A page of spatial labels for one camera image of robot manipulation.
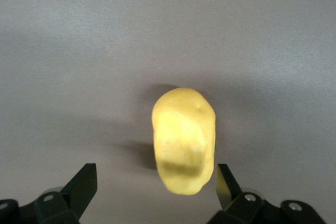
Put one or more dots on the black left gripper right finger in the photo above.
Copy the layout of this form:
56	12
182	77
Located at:
244	208

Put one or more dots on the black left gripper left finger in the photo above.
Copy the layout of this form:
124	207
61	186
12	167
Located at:
65	203

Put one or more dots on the yellow potato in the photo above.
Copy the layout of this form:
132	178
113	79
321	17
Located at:
183	142

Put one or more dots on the table cover mat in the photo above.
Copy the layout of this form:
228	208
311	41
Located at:
78	51

